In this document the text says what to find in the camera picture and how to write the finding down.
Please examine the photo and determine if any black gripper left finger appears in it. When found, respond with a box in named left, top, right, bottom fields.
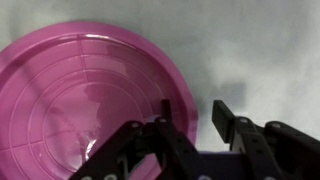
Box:
left=69, top=99, right=205, bottom=180

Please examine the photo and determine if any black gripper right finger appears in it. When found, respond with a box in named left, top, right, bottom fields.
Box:
left=211, top=99, right=320, bottom=180

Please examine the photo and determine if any pink round plastic plate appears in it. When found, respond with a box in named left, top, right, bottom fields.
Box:
left=0, top=21, right=199, bottom=180

